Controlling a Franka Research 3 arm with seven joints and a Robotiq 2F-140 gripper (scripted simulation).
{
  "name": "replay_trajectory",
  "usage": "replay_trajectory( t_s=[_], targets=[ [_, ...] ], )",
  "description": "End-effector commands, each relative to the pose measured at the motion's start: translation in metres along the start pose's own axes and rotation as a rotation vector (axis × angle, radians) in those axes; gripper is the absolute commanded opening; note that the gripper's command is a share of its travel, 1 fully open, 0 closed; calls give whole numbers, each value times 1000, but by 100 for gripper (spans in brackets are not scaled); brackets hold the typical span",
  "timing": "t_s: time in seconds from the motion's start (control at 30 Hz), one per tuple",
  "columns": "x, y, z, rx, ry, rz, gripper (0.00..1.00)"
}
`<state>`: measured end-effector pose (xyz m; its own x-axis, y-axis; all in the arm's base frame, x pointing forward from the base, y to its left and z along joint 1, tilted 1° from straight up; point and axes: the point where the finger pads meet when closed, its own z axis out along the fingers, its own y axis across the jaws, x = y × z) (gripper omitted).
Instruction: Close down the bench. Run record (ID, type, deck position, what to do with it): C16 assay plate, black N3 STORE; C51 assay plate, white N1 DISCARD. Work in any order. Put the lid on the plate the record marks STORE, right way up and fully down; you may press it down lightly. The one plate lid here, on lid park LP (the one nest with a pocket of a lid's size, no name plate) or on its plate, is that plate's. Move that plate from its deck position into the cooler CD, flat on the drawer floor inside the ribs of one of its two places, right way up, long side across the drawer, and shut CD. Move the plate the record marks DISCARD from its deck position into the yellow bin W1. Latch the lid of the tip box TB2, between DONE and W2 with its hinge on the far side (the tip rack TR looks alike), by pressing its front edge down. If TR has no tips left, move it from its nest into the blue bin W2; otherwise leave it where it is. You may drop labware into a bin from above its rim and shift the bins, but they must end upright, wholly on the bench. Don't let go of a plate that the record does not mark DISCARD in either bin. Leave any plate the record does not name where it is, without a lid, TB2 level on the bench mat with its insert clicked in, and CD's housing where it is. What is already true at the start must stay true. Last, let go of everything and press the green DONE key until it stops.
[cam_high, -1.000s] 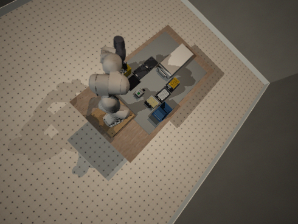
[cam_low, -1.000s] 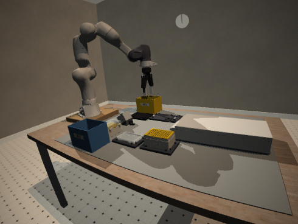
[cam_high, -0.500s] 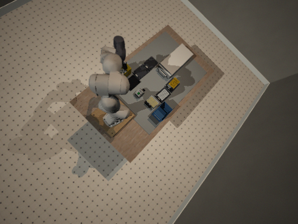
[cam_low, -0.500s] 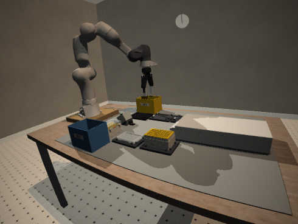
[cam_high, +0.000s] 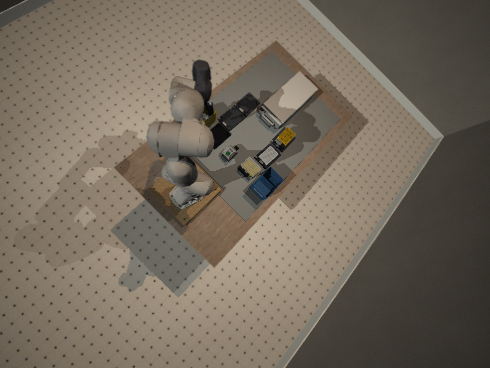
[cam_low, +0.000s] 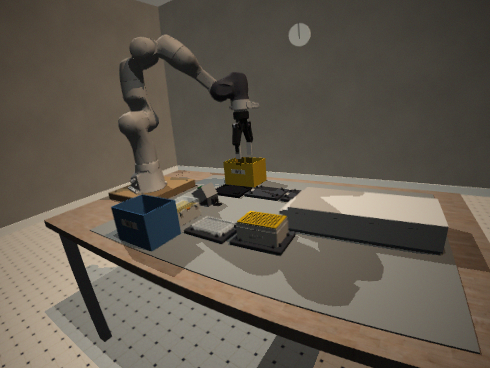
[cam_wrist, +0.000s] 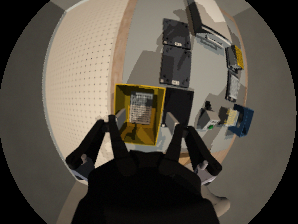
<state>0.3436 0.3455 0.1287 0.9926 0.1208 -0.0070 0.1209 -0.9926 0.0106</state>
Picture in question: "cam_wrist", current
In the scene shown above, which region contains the grey bench mat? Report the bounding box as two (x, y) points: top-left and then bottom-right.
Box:
(122, 0), (245, 153)

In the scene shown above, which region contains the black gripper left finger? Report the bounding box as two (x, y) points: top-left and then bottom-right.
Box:
(65, 109), (137, 182)

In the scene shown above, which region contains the dark blue bin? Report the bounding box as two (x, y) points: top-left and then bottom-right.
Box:
(228, 104), (254, 137)

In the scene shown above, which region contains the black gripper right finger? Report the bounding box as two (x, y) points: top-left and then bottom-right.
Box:
(157, 112), (222, 186)

